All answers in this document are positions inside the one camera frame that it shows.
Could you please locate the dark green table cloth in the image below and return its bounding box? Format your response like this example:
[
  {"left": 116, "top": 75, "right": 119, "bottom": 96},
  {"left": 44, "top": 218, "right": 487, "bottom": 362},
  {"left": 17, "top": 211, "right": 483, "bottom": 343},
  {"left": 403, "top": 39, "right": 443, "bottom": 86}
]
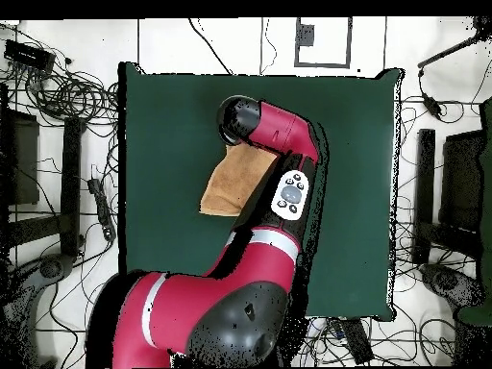
[{"left": 116, "top": 61, "right": 405, "bottom": 326}]

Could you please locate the black metal frame stand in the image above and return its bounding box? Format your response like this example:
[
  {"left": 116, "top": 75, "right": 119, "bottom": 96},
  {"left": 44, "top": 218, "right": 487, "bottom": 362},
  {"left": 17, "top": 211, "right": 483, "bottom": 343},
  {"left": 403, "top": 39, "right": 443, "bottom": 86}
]
[
  {"left": 0, "top": 85, "right": 87, "bottom": 259},
  {"left": 412, "top": 128, "right": 487, "bottom": 266}
]

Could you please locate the black tripod pole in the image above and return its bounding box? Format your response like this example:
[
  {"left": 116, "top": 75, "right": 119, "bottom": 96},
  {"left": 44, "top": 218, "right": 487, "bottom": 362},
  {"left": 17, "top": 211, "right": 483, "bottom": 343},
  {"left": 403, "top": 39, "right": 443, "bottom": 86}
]
[{"left": 417, "top": 16, "right": 492, "bottom": 70}]

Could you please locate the black rectangular bar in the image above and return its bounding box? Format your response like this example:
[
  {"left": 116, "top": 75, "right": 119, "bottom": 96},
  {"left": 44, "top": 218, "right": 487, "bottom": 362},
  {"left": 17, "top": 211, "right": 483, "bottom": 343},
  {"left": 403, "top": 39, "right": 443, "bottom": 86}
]
[{"left": 341, "top": 318, "right": 375, "bottom": 365}]

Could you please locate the black electronics box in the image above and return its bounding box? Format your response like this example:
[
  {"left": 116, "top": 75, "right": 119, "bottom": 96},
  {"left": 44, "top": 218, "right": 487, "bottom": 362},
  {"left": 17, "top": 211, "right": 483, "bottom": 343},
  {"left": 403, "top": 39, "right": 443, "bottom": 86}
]
[{"left": 3, "top": 38, "right": 57, "bottom": 74}]

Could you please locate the black power strip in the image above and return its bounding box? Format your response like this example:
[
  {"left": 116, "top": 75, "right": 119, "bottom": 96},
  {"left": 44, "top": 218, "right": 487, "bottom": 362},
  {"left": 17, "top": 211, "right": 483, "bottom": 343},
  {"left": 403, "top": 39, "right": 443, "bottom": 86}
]
[{"left": 86, "top": 177, "right": 117, "bottom": 242}]

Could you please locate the orange terry towel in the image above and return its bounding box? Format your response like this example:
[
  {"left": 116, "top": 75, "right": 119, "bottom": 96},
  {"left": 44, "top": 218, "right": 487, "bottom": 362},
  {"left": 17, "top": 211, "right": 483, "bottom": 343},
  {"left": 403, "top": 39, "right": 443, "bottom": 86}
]
[{"left": 198, "top": 142, "right": 280, "bottom": 218}]

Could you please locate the black power adapter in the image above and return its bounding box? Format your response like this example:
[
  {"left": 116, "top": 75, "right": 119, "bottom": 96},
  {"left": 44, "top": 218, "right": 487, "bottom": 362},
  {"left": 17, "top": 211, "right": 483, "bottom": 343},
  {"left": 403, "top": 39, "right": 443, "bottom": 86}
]
[{"left": 421, "top": 92, "right": 444, "bottom": 119}]

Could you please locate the black cable bundle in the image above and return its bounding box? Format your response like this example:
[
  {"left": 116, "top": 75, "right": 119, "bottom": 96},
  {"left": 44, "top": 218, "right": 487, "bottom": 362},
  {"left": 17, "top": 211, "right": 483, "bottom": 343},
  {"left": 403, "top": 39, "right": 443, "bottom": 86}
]
[{"left": 22, "top": 57, "right": 120, "bottom": 128}]

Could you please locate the grey pedestal leg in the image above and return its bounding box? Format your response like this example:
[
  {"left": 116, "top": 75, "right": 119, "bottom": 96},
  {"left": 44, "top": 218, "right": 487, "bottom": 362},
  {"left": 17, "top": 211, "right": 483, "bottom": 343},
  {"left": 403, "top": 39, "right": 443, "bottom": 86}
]
[
  {"left": 5, "top": 254, "right": 75, "bottom": 312},
  {"left": 420, "top": 262, "right": 486, "bottom": 313}
]

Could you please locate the grey camera box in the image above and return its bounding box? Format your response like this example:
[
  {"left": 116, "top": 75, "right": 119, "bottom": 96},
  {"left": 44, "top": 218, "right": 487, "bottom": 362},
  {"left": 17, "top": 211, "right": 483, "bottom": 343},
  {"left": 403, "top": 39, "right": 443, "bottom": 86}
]
[{"left": 297, "top": 23, "right": 315, "bottom": 47}]

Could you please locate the grey square frame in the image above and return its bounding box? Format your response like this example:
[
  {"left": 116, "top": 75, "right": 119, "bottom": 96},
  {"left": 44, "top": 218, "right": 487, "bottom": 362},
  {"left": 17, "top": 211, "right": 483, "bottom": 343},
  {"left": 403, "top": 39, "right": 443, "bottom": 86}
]
[{"left": 294, "top": 16, "right": 353, "bottom": 69}]

